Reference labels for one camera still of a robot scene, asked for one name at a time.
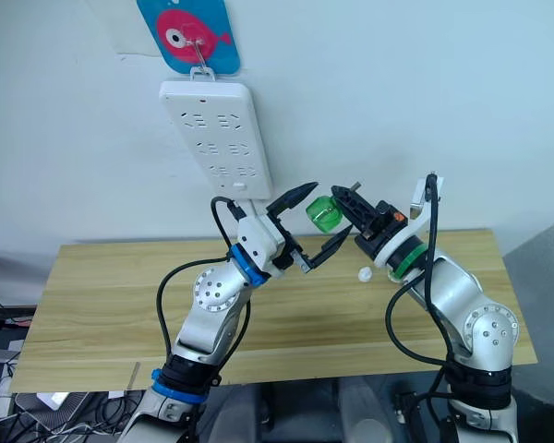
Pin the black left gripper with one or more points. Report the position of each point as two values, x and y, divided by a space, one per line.
290 251

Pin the grey mesh device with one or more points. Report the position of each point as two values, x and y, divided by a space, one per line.
55 417

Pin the white bottle cap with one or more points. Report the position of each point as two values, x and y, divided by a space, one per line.
364 274

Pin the thin beige stick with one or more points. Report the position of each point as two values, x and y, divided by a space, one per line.
134 376

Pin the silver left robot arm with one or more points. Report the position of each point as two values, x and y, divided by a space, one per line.
212 290

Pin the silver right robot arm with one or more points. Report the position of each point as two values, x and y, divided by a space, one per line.
457 286

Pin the blue fish wall plate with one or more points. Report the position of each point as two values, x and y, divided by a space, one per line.
212 18

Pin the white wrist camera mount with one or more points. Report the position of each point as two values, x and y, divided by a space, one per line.
258 240
392 247

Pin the white power strip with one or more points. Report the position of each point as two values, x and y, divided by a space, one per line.
212 134

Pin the green liquid repellent bottle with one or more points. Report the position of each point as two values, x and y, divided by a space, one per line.
391 276
323 214

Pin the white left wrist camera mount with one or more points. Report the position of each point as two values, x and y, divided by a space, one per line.
258 240

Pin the clear wall hook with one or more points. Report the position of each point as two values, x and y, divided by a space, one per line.
198 51

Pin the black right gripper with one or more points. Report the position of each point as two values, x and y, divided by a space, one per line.
385 221

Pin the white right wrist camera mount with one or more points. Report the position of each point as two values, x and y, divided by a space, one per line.
392 247

